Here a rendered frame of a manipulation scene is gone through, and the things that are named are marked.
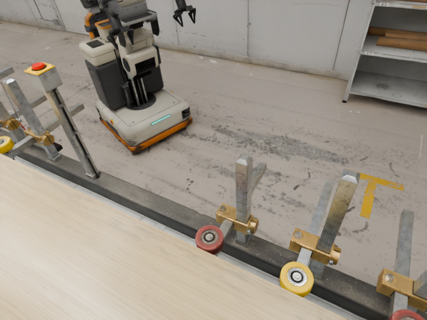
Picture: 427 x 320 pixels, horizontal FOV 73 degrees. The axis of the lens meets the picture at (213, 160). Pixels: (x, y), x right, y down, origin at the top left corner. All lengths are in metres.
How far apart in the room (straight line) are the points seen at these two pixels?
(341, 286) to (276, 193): 1.18
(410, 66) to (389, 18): 0.51
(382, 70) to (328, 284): 2.69
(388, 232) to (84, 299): 1.76
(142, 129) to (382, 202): 1.82
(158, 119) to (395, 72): 2.33
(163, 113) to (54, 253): 1.71
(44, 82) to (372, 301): 1.23
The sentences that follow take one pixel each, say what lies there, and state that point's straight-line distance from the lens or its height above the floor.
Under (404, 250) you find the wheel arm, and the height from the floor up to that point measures 0.82.
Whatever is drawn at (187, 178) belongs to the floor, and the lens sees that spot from 2.24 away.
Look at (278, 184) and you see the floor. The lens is 2.18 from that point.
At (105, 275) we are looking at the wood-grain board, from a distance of 0.86.
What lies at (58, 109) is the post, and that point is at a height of 1.07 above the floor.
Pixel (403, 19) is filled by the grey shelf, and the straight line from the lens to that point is 3.27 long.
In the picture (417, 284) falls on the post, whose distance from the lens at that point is 0.95.
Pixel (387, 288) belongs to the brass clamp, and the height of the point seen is 0.82.
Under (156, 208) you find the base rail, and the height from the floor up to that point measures 0.70.
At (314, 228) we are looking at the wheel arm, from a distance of 0.95.
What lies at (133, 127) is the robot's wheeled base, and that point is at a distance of 2.38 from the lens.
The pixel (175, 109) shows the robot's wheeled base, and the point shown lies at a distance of 2.50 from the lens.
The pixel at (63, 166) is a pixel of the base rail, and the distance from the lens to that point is 1.55.
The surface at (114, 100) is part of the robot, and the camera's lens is 2.56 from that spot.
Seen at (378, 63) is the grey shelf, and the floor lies 0.23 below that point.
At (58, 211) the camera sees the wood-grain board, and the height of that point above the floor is 0.90.
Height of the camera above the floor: 1.62
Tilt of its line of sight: 44 degrees down
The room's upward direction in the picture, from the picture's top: 5 degrees counter-clockwise
